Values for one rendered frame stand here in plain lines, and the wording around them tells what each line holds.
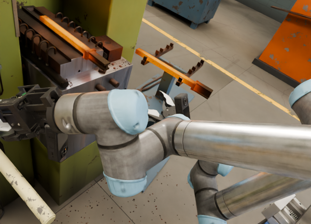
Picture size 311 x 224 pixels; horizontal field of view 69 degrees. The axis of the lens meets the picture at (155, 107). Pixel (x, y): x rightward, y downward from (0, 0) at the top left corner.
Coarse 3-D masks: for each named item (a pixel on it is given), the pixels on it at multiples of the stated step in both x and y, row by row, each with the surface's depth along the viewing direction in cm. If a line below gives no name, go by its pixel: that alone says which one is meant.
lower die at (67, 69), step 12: (24, 12) 98; (48, 12) 104; (36, 24) 94; (60, 24) 100; (24, 36) 88; (48, 36) 90; (60, 36) 91; (84, 36) 98; (36, 48) 86; (60, 48) 86; (72, 48) 89; (96, 48) 93; (60, 60) 83; (72, 60) 84; (84, 60) 89; (60, 72) 83; (72, 72) 88
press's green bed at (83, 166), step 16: (32, 144) 123; (96, 144) 127; (32, 160) 134; (48, 160) 117; (64, 160) 111; (80, 160) 123; (96, 160) 141; (48, 176) 128; (64, 176) 120; (80, 176) 136; (96, 176) 157; (48, 192) 140; (64, 192) 132
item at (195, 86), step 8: (152, 56) 115; (160, 64) 112; (168, 72) 111; (176, 72) 110; (184, 80) 109; (192, 80) 109; (192, 88) 107; (200, 88) 107; (208, 88) 106; (208, 96) 106
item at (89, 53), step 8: (40, 16) 96; (48, 24) 95; (56, 24) 95; (64, 32) 92; (72, 40) 90; (80, 48) 88; (88, 48) 89; (88, 56) 87; (96, 56) 85; (96, 64) 86; (104, 64) 83
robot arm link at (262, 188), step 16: (256, 176) 58; (272, 176) 54; (208, 192) 67; (224, 192) 62; (240, 192) 58; (256, 192) 56; (272, 192) 54; (288, 192) 52; (208, 208) 63; (224, 208) 60; (240, 208) 58; (256, 208) 58
